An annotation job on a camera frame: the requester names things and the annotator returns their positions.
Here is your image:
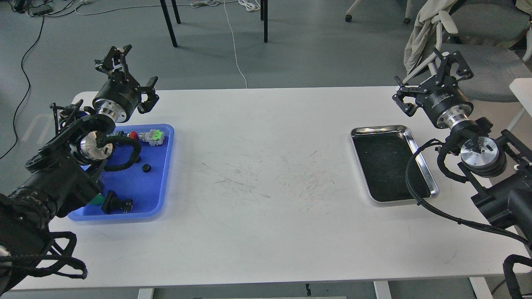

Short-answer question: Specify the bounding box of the beige jacket on chair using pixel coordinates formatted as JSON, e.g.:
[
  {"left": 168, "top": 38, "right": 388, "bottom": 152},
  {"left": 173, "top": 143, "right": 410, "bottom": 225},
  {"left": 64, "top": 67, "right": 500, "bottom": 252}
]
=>
[{"left": 403, "top": 0, "right": 456, "bottom": 74}]

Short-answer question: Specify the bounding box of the grey green connector switch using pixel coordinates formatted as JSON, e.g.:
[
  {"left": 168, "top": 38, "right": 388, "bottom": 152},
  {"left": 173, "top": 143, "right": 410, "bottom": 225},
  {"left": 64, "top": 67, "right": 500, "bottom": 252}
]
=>
[{"left": 138, "top": 129, "right": 165, "bottom": 146}]

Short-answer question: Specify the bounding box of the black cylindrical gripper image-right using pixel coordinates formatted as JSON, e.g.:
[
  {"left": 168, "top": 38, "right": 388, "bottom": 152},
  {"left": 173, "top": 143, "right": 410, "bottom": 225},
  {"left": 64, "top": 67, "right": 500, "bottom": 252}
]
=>
[{"left": 392, "top": 48, "right": 474, "bottom": 129}]

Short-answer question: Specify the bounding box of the grey office chair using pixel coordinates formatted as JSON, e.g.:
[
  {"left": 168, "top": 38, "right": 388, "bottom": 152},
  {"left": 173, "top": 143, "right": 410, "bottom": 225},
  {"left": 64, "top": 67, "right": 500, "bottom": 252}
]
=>
[{"left": 402, "top": 0, "right": 532, "bottom": 104}]

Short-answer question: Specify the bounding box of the black table leg right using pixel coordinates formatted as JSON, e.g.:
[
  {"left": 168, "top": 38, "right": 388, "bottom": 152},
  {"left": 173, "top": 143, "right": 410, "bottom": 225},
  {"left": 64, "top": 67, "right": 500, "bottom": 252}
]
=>
[{"left": 259, "top": 0, "right": 268, "bottom": 43}]

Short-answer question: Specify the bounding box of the black table leg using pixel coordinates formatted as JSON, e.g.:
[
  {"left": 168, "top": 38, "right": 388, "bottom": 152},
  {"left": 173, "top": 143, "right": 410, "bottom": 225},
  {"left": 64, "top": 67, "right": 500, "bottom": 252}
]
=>
[
  {"left": 160, "top": 0, "right": 181, "bottom": 49},
  {"left": 259, "top": 0, "right": 268, "bottom": 43}
]

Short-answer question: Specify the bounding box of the small black gear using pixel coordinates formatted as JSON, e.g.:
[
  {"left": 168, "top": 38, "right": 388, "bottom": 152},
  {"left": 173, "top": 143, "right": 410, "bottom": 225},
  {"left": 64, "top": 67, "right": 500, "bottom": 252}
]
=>
[{"left": 141, "top": 164, "right": 152, "bottom": 173}]

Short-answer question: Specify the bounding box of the silver metal tray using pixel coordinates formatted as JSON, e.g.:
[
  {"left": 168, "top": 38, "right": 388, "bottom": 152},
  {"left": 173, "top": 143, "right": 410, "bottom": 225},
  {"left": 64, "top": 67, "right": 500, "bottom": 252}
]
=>
[{"left": 351, "top": 125, "right": 418, "bottom": 206}]

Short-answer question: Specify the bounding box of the black cable on floor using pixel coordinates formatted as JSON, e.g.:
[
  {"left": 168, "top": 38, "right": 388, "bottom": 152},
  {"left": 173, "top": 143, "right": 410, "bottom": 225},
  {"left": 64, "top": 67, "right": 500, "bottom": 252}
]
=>
[{"left": 0, "top": 12, "right": 45, "bottom": 160}]

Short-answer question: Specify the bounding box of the red push button switch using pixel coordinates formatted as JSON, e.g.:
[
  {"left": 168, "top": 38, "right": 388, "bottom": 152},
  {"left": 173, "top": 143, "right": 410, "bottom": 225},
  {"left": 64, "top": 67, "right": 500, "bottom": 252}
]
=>
[{"left": 109, "top": 130, "right": 139, "bottom": 141}]

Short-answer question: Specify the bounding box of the white cable on floor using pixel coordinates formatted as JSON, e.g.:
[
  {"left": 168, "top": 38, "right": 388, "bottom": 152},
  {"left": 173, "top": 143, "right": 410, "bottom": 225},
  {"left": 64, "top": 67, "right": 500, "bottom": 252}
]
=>
[{"left": 191, "top": 0, "right": 260, "bottom": 89}]

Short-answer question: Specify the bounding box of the green push button switch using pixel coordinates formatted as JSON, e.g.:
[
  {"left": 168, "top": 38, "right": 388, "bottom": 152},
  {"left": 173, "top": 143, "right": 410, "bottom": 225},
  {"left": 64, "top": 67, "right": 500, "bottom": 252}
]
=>
[{"left": 88, "top": 194, "right": 105, "bottom": 206}]

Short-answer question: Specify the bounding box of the blue plastic tray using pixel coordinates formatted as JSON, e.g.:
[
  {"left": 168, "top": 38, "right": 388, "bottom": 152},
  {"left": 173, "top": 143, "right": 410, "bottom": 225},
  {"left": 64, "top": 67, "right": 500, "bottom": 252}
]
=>
[{"left": 68, "top": 124, "right": 175, "bottom": 221}]

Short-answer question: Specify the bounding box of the black table leg left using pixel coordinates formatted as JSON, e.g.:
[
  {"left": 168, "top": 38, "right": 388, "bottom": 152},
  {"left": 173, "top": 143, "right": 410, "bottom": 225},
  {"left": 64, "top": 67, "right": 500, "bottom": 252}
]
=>
[{"left": 160, "top": 0, "right": 181, "bottom": 49}]

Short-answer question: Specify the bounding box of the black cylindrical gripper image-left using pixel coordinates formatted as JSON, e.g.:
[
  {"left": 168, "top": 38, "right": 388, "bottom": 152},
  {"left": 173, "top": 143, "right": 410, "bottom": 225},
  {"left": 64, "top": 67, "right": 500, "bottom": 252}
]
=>
[{"left": 92, "top": 45, "right": 160, "bottom": 123}]

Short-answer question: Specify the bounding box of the black square switch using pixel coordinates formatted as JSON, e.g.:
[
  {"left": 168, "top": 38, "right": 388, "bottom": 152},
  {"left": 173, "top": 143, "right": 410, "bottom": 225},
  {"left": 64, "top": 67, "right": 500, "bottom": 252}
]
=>
[{"left": 101, "top": 190, "right": 133, "bottom": 215}]

